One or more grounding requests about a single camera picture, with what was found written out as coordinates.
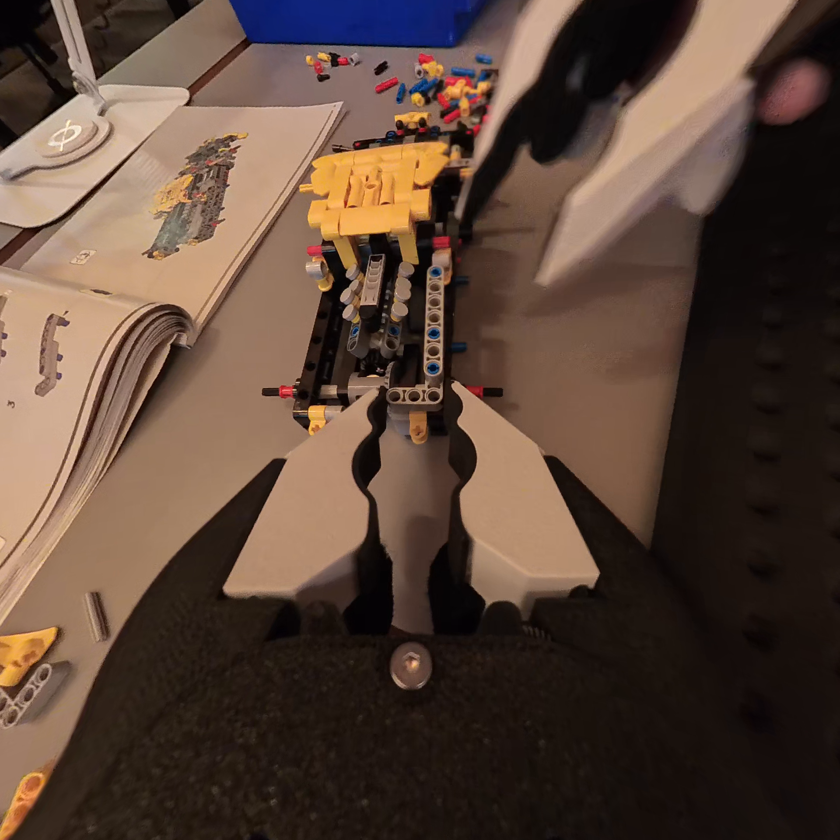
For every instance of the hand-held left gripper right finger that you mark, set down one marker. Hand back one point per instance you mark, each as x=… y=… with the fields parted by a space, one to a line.
x=531 y=525

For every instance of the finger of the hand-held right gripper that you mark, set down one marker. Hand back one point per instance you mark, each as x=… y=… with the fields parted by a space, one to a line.
x=525 y=65
x=656 y=131

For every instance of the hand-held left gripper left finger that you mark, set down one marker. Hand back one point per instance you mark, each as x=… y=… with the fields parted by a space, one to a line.
x=295 y=525

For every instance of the small black yellow toy subassembly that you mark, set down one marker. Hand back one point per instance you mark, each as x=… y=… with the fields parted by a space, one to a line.
x=410 y=121

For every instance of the partly built yellow toy car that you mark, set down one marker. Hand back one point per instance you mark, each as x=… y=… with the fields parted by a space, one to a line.
x=367 y=197

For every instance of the grey angled toy beam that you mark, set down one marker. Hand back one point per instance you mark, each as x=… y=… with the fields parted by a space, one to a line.
x=433 y=328

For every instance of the grey desk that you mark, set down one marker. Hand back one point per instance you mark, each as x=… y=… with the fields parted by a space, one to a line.
x=590 y=361

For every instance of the person's right hand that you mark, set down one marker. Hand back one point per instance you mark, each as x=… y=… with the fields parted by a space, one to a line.
x=794 y=92

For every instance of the scatter of small colourful toy pieces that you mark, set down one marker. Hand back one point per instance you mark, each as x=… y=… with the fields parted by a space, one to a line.
x=453 y=85

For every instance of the blue plastic bin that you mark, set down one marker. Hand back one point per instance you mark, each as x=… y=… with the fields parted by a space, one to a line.
x=361 y=19

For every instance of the black blurred object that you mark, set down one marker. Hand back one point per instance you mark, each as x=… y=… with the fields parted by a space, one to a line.
x=754 y=459

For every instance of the pile of yellow toy panels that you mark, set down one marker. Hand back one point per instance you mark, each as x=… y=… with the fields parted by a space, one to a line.
x=23 y=653

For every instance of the short grey toy beam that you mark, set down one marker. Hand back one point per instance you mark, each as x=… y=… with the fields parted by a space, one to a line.
x=33 y=695

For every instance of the open instruction booklet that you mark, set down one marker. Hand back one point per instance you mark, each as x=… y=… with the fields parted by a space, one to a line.
x=197 y=216

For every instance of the wooden document stand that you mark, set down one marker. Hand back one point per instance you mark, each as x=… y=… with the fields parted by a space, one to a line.
x=65 y=170

